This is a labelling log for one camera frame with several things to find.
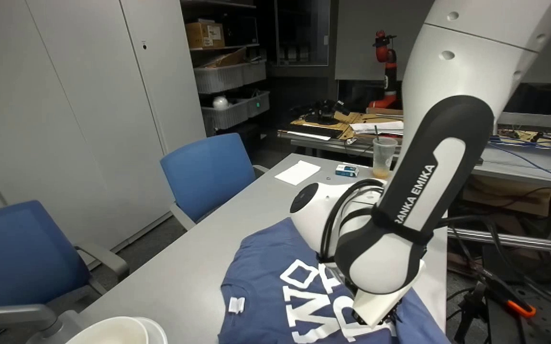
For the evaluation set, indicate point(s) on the clear plastic cup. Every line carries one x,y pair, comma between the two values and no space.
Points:
383,154

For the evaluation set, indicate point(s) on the far blue office chair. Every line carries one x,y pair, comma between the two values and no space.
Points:
206,175

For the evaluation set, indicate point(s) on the cluttered background workbench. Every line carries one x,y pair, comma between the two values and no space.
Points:
527,135

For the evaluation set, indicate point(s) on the blue printed T-shirt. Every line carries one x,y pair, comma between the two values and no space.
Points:
276,292

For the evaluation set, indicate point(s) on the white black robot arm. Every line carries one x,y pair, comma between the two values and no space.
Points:
468,61

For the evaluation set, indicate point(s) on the small blue white box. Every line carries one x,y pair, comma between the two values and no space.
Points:
347,171

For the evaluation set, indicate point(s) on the white paper sheet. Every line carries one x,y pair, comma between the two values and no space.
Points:
297,173

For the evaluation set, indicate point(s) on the cardboard box on shelf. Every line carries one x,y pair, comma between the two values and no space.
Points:
206,34

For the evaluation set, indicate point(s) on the white bowl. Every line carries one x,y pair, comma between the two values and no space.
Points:
121,332

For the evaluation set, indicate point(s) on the red black clamp tool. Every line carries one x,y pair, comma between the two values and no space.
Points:
385,55

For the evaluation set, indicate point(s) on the grey metal shelf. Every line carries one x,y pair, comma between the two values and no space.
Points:
230,80

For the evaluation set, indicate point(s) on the blue office chair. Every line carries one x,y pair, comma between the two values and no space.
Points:
39,265
206,175

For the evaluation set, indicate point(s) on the near blue office chair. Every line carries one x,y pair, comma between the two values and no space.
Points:
39,265

